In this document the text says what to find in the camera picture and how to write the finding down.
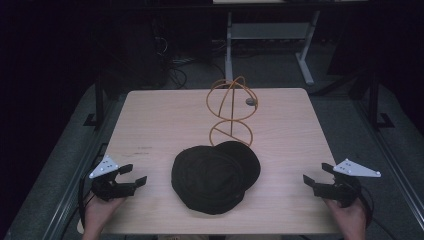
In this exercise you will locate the black hat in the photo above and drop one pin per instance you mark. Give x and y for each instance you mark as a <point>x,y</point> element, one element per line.
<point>213,178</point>

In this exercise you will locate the black metal stand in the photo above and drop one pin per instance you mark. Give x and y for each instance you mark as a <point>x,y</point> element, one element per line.
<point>98,100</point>
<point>374,100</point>

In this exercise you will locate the small grey round disc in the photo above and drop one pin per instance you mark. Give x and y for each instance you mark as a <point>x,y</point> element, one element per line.
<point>250,101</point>

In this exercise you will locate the person's left hand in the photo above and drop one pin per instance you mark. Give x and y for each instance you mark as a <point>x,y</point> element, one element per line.
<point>98,210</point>

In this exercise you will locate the person's right hand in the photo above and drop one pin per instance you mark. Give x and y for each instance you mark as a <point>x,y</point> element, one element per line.
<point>350,215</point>

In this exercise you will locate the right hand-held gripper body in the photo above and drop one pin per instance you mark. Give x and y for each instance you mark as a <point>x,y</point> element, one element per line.
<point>343,190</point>

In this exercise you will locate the metal rail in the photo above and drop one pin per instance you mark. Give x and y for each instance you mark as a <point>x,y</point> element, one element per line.
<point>396,173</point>
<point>71,190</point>

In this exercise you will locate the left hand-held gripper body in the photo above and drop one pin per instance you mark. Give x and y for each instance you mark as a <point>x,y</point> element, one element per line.
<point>111,190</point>

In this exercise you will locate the white metal table frame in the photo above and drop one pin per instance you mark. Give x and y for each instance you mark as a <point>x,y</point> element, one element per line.
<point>266,31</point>

